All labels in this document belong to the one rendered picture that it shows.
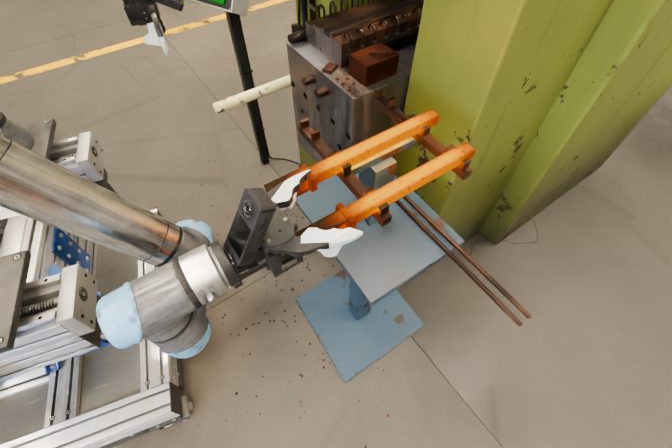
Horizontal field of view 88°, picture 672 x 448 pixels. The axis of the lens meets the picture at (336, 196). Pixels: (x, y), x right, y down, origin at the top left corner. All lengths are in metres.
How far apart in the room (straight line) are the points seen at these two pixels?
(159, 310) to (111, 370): 1.03
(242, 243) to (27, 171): 0.27
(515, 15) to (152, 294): 0.81
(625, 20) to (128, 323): 1.27
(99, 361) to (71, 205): 1.05
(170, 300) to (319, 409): 1.09
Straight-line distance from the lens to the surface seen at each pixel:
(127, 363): 1.51
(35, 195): 0.56
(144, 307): 0.51
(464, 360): 1.63
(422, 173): 0.70
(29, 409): 1.63
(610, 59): 1.30
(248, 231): 0.47
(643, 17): 1.25
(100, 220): 0.58
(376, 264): 0.88
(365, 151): 0.72
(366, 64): 1.04
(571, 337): 1.85
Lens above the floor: 1.51
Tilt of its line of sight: 51 degrees down
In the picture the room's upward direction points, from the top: straight up
